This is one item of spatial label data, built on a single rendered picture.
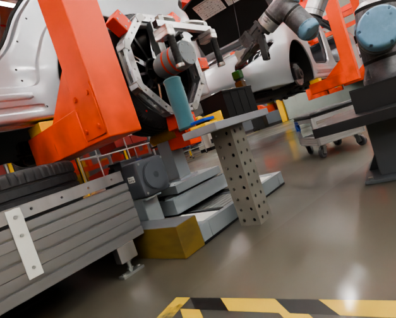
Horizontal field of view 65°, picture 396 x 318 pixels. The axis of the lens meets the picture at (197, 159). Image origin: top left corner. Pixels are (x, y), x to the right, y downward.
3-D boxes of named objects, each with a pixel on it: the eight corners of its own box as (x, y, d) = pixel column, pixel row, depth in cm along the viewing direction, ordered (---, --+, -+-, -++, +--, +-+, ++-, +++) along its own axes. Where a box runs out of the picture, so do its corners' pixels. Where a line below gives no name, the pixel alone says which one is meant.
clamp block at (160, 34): (163, 43, 148) (159, 32, 148) (175, 34, 142) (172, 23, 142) (155, 42, 144) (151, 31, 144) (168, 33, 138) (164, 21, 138)
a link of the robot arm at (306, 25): (323, 26, 134) (302, 7, 136) (319, 21, 123) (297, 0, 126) (306, 44, 138) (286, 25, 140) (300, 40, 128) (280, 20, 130)
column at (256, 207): (252, 217, 140) (223, 129, 138) (271, 215, 134) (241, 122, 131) (240, 226, 133) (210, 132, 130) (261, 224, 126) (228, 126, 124)
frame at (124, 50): (206, 108, 194) (177, 24, 191) (213, 105, 189) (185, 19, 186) (140, 122, 153) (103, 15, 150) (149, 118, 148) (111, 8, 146)
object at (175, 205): (190, 192, 214) (186, 179, 213) (232, 185, 190) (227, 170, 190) (135, 221, 176) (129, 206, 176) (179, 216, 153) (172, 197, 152)
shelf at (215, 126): (239, 123, 155) (237, 118, 155) (269, 113, 144) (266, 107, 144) (184, 141, 123) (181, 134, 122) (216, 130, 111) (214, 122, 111)
